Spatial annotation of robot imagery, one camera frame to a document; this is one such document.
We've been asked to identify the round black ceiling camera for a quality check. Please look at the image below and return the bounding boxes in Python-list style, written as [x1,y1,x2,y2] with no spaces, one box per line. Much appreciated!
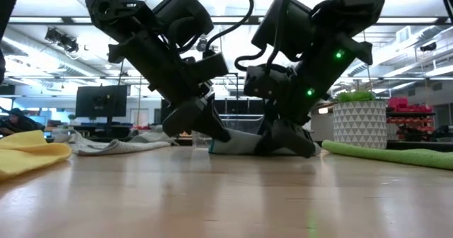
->
[196,35,210,53]

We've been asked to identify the clear plastic bin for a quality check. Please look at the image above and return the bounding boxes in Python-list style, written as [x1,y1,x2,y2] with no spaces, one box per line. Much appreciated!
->
[190,113,265,149]

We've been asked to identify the large black monitor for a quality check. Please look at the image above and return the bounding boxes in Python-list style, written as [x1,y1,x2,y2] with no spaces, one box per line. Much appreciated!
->
[75,84,129,129]

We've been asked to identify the succulent in white patterned pot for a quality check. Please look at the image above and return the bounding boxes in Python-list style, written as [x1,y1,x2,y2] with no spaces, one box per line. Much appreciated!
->
[332,90,388,150]

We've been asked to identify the black overhead light beam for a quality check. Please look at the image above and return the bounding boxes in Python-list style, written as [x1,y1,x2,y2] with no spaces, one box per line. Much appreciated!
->
[8,16,453,26]

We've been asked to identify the yellow microfiber towel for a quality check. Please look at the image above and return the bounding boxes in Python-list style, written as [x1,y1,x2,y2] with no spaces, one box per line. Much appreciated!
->
[0,130,73,182]

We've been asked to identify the grey microfiber towel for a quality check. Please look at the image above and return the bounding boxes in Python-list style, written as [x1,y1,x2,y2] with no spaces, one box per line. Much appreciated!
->
[52,124,178,157]

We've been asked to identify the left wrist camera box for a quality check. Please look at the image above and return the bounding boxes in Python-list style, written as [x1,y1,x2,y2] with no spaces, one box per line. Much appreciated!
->
[193,51,230,81]

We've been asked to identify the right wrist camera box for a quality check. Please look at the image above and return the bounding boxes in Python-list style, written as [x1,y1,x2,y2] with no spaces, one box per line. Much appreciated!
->
[243,63,297,100]

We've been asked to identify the black ceiling-mounted device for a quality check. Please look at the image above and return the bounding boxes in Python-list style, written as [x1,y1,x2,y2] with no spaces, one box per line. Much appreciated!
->
[45,27,79,54]

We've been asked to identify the shelf with red bins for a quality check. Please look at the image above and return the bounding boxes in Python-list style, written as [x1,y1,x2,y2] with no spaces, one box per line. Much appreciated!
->
[386,96,436,142]

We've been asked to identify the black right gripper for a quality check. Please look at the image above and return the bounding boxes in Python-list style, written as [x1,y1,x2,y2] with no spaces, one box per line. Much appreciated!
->
[253,32,374,158]

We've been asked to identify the green microfiber towel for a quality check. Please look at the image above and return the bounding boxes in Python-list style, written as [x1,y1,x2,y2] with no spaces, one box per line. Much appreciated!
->
[321,140,453,171]

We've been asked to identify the person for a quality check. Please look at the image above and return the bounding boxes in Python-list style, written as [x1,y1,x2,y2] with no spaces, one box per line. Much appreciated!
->
[0,107,45,136]

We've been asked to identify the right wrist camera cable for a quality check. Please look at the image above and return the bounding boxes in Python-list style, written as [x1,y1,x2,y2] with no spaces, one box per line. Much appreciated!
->
[234,0,297,72]

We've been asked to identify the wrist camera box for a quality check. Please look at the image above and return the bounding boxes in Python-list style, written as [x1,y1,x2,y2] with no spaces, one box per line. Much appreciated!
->
[243,63,297,100]
[193,51,230,81]

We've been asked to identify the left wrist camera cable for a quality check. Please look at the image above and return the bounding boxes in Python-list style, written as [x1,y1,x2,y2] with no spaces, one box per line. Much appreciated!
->
[196,0,255,58]

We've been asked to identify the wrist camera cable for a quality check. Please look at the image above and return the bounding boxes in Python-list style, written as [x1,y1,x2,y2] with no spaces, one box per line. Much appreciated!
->
[196,0,255,58]
[234,0,297,72]

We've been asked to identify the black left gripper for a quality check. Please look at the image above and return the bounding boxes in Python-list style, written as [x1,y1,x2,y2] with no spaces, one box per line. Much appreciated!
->
[108,30,231,143]

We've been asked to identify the blue microfiber towel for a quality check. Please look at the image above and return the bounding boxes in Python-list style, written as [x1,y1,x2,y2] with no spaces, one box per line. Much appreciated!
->
[208,127,321,157]

